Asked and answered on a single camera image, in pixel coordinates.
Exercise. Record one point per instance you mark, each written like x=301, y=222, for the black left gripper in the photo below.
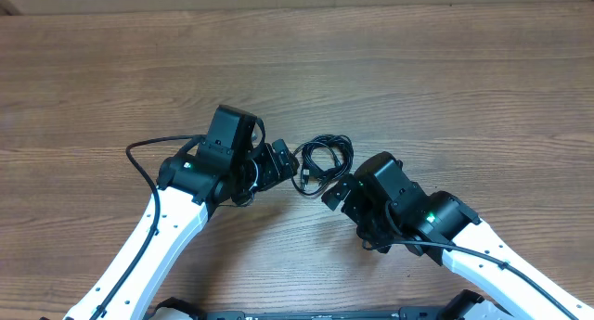
x=272, y=172

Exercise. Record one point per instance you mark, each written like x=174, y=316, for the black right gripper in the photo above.
x=355, y=210

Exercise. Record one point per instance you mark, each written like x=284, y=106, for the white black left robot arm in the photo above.
x=198, y=178

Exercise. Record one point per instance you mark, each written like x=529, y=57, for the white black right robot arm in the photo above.
x=456, y=237

